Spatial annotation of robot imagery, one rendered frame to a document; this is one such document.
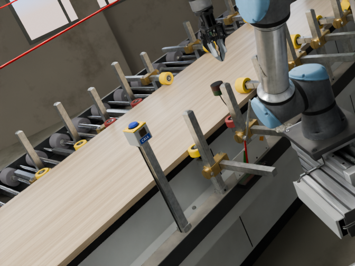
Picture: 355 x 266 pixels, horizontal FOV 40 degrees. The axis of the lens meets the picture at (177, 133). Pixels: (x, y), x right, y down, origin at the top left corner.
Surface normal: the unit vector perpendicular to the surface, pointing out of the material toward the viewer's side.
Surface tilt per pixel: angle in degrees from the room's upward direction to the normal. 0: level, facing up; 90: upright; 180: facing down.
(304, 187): 0
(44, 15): 90
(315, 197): 0
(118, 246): 90
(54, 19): 90
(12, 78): 90
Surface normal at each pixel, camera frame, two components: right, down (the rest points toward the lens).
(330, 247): -0.38, -0.83
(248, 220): 0.66, 0.07
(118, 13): 0.24, 0.33
